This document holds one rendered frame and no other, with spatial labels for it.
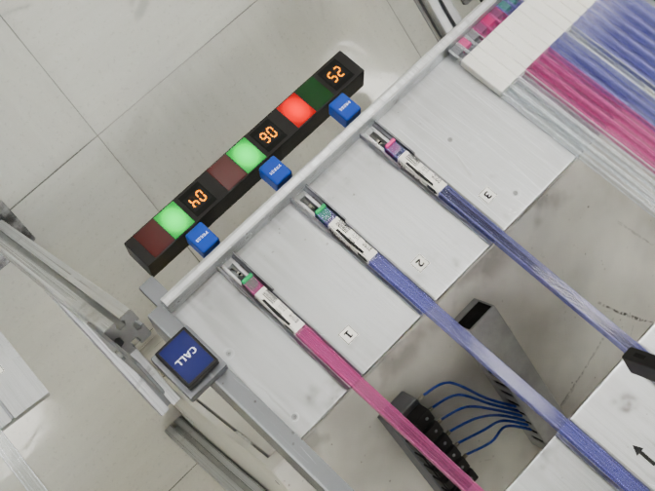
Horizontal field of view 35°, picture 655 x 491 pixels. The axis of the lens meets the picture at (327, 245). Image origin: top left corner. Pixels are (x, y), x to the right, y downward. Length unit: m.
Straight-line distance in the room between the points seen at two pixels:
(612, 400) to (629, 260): 0.55
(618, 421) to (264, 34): 1.08
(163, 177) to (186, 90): 0.16
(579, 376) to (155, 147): 0.81
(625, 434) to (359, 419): 0.41
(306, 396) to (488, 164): 0.33
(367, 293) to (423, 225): 0.10
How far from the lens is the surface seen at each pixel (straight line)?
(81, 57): 1.78
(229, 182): 1.15
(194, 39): 1.84
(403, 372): 1.38
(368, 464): 1.40
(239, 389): 1.05
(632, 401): 1.09
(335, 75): 1.21
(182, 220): 1.14
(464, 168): 1.15
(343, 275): 1.09
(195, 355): 1.03
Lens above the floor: 1.70
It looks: 58 degrees down
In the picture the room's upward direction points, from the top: 110 degrees clockwise
